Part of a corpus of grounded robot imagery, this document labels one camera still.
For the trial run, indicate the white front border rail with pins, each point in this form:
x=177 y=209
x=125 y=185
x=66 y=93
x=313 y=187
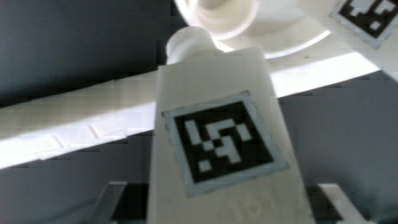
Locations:
x=66 y=122

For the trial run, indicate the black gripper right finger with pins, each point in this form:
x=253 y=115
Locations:
x=344 y=205

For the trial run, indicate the white stool leg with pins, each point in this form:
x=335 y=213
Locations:
x=225 y=177
x=361 y=20

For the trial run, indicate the white round stool seat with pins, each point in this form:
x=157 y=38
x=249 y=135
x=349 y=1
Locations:
x=255 y=23

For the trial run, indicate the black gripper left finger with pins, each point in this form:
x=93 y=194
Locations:
x=105 y=205

